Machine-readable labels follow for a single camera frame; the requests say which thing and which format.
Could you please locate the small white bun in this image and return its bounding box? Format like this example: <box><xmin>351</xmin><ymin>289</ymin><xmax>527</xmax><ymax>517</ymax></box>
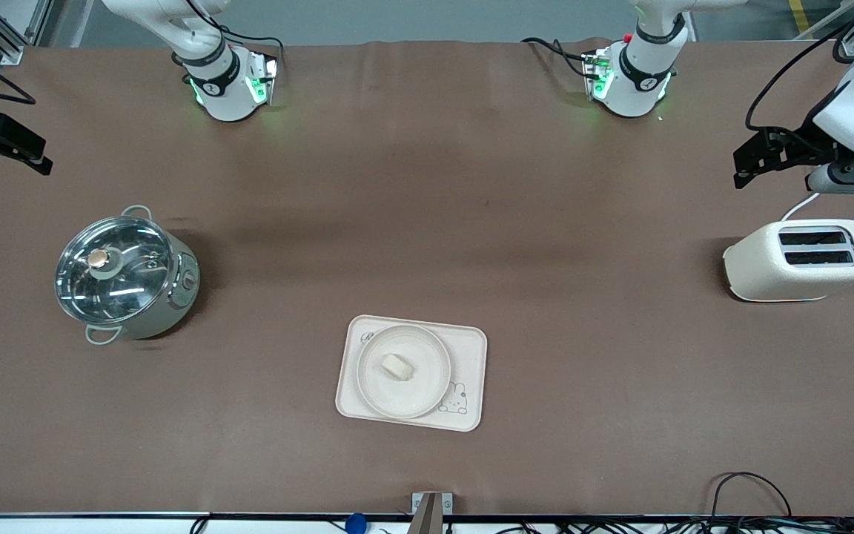
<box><xmin>381</xmin><ymin>354</ymin><xmax>416</xmax><ymax>382</ymax></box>

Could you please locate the cream round plate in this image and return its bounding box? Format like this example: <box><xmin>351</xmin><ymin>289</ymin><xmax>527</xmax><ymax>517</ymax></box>
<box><xmin>357</xmin><ymin>324</ymin><xmax>453</xmax><ymax>420</ymax></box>

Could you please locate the cream two-slot toaster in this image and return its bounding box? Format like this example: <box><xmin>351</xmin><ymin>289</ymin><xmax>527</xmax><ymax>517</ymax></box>
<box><xmin>722</xmin><ymin>219</ymin><xmax>854</xmax><ymax>303</ymax></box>

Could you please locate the glass pot lid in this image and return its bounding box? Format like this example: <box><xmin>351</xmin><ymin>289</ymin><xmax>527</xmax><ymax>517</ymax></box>
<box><xmin>55</xmin><ymin>216</ymin><xmax>176</xmax><ymax>323</ymax></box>

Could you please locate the steel pot with glass lid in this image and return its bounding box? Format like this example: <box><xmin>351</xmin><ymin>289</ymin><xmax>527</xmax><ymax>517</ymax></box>
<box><xmin>55</xmin><ymin>205</ymin><xmax>201</xmax><ymax>346</ymax></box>

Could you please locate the brown table cover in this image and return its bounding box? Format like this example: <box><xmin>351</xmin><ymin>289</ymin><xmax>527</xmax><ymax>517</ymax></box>
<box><xmin>0</xmin><ymin>39</ymin><xmax>854</xmax><ymax>518</ymax></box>

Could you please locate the cream rabbit print tray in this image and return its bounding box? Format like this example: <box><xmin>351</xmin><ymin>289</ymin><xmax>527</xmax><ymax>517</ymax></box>
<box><xmin>335</xmin><ymin>315</ymin><xmax>488</xmax><ymax>432</ymax></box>

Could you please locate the white toaster cable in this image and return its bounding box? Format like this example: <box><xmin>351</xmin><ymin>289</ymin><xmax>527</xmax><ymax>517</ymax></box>
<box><xmin>781</xmin><ymin>193</ymin><xmax>821</xmax><ymax>222</ymax></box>

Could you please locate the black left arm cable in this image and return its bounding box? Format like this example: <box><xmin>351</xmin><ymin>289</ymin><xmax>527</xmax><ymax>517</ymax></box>
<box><xmin>744</xmin><ymin>0</ymin><xmax>854</xmax><ymax>134</ymax></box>

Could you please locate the black left base cable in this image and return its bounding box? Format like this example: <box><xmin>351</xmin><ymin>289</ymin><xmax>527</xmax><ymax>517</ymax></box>
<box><xmin>522</xmin><ymin>37</ymin><xmax>592</xmax><ymax>79</ymax></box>

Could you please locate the black base cable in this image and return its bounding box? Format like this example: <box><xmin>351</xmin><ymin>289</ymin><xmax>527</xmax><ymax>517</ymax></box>
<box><xmin>186</xmin><ymin>0</ymin><xmax>285</xmax><ymax>75</ymax></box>
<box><xmin>522</xmin><ymin>37</ymin><xmax>592</xmax><ymax>79</ymax></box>

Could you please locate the black right base cable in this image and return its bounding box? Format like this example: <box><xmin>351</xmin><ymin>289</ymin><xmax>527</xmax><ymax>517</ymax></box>
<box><xmin>186</xmin><ymin>0</ymin><xmax>285</xmax><ymax>75</ymax></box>

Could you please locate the black looped cable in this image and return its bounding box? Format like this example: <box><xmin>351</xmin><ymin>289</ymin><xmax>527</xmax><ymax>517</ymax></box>
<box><xmin>709</xmin><ymin>472</ymin><xmax>792</xmax><ymax>520</ymax></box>

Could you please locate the grey metal bracket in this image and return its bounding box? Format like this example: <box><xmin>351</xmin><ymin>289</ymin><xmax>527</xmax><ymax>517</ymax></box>
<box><xmin>406</xmin><ymin>492</ymin><xmax>454</xmax><ymax>534</ymax></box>

